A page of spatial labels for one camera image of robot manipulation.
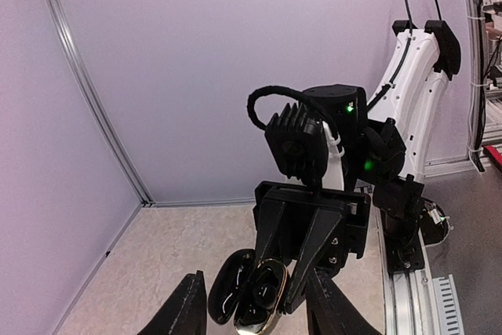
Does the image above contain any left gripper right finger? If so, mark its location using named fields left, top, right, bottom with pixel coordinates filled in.
left=306, top=270, right=380, bottom=335

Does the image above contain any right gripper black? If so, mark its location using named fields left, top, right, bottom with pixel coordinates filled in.
left=253, top=181, right=371, bottom=314

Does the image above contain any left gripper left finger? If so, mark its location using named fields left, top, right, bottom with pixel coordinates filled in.
left=138, top=271, right=207, bottom=335

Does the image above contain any black earbud charging case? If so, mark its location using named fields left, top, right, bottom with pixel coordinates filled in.
left=207, top=249, right=289, bottom=334

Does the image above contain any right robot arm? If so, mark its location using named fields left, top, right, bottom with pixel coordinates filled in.
left=224, top=19, right=461, bottom=318

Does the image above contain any red and black tool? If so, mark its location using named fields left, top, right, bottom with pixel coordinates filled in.
left=483, top=145, right=502, bottom=166

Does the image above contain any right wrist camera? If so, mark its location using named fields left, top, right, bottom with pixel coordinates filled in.
left=264, top=104, right=329, bottom=187

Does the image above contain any aluminium front rail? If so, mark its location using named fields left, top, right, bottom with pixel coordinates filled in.
left=376, top=214, right=465, bottom=335

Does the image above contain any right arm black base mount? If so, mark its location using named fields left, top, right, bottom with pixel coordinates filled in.
left=373, top=174, right=450, bottom=275

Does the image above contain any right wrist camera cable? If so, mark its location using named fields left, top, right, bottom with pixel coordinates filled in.
left=246, top=86, right=338, bottom=147

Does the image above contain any right aluminium frame post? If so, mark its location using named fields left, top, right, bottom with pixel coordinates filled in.
left=46, top=0, right=155, bottom=206

